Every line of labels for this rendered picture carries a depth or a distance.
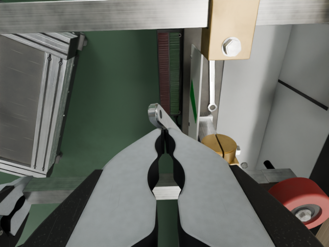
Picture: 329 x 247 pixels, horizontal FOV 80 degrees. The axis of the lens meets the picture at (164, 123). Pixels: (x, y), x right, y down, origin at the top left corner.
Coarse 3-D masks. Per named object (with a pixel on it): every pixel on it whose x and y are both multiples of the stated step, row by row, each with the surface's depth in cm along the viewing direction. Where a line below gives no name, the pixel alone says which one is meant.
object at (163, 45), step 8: (160, 40) 35; (160, 48) 36; (160, 56) 36; (160, 64) 37; (168, 64) 37; (160, 72) 38; (168, 72) 38; (160, 80) 39; (168, 80) 39; (160, 88) 40; (168, 88) 40; (168, 96) 40; (168, 104) 41; (168, 112) 42
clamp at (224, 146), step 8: (208, 136) 30; (216, 136) 30; (224, 136) 30; (208, 144) 28; (216, 144) 28; (224, 144) 28; (232, 144) 28; (216, 152) 27; (224, 152) 27; (232, 152) 27; (232, 160) 28
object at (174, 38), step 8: (176, 32) 35; (176, 40) 35; (176, 48) 36; (176, 56) 37; (176, 64) 37; (176, 72) 38; (176, 80) 39; (176, 88) 40; (176, 96) 40; (176, 104) 41; (176, 112) 42
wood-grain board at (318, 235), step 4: (328, 220) 33; (324, 224) 34; (328, 224) 33; (320, 228) 34; (324, 228) 34; (328, 228) 33; (320, 232) 35; (324, 232) 34; (328, 232) 33; (316, 236) 35; (320, 236) 35; (324, 236) 34; (328, 236) 33; (320, 240) 35; (324, 240) 34; (328, 240) 33; (324, 244) 34; (328, 244) 33
